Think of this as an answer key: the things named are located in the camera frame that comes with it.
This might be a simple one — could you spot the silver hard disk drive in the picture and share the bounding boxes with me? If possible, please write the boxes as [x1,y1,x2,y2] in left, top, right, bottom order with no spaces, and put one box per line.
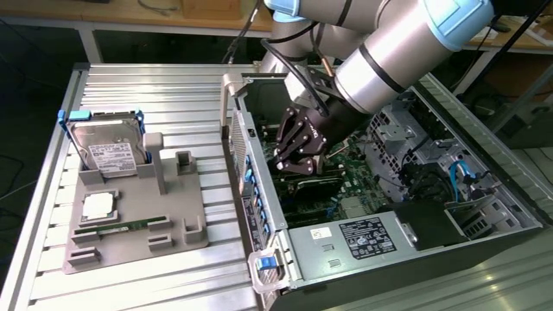
[71,119,147,179]

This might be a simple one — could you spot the silver chipset heatsink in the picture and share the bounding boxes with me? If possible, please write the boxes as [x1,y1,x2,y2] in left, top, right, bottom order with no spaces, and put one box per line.
[343,197,372,216]

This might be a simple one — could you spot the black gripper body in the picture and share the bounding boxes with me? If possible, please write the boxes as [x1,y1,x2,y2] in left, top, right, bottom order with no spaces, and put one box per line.
[292,96,372,157]

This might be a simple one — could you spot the cluttered wooden desk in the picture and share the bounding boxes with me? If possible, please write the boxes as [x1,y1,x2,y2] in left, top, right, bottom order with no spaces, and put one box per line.
[468,12,553,95]

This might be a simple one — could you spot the blue plastic disk carrier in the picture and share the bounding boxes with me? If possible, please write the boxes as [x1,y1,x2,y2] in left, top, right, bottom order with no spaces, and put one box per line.
[58,109,152,171]

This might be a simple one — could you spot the green RAM stick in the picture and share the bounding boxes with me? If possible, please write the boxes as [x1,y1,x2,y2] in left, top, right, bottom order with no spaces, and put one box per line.
[86,218,168,233]

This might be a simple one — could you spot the silver metal drive cage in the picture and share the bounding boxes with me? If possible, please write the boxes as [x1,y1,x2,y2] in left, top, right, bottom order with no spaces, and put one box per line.
[370,103,438,195]

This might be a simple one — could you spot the grey power supply unit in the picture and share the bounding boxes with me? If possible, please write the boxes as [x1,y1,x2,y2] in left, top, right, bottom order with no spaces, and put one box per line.
[287,212,419,281]

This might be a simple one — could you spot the blue slot retainer clips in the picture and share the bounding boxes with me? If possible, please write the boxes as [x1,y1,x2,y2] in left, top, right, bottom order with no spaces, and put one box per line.
[244,155,274,242]

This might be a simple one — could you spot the black tripod pole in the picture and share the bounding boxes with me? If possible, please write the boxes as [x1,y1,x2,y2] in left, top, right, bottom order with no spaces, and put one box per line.
[451,12,547,91]

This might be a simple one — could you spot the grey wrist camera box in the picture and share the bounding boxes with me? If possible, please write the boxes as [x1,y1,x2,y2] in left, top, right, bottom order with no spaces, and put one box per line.
[284,65,336,109]

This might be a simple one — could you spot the black box on floor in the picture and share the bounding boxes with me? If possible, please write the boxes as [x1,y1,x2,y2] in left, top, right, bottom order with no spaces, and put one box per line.
[492,105,553,150]

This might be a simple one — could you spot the wooden desk with white legs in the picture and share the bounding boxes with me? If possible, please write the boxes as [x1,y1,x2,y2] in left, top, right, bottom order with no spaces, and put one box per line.
[0,0,276,64]

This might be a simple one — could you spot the silver CPU chip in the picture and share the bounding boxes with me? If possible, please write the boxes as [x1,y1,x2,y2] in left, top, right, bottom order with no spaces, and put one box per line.
[82,192,119,220]

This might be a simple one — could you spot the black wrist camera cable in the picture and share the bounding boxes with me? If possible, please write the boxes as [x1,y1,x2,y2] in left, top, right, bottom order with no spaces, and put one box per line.
[260,19,332,117]

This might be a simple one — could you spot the hanging black cable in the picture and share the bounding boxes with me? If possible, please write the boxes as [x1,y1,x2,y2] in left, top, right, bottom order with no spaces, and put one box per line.
[222,0,264,65]

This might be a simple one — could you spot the blue SATA wire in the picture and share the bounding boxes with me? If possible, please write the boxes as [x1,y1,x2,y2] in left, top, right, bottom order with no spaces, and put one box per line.
[447,161,472,202]

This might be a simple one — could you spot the open black PC case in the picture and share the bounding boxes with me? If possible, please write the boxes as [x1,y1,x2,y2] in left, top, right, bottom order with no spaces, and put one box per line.
[220,73,553,311]

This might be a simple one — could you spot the grey plastic parts rack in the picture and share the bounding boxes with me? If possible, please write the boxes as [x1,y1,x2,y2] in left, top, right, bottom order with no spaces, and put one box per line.
[63,131,211,275]

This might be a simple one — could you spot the black plastic air shroud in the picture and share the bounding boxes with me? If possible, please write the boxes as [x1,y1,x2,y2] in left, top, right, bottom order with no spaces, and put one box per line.
[375,199,471,252]

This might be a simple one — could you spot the grey coiled cable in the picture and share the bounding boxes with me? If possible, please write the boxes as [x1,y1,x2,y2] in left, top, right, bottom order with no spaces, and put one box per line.
[138,0,179,17]

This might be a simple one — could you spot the green motherboard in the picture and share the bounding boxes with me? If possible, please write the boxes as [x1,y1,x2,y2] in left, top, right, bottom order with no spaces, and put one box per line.
[259,129,399,227]

